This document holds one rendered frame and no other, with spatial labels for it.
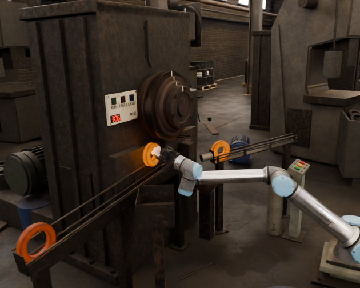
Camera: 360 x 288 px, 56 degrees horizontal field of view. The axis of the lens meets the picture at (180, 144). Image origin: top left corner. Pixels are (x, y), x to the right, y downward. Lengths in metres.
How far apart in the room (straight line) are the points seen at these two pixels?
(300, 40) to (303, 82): 0.53
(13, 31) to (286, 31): 4.19
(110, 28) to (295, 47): 3.10
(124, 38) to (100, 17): 0.21
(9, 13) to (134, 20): 4.21
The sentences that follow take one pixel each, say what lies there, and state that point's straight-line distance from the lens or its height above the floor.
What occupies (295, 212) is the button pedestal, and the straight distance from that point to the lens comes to 2.86.
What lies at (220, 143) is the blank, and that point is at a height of 0.77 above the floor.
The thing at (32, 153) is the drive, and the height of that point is 0.66.
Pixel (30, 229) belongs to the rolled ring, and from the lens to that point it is 1.70.
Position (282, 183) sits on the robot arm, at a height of 0.73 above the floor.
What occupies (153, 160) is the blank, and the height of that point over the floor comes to 0.78.
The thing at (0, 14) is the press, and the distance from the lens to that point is 6.18.
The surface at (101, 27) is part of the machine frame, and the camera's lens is 2.03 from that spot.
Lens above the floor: 1.49
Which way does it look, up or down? 16 degrees down
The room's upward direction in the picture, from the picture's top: 1 degrees counter-clockwise
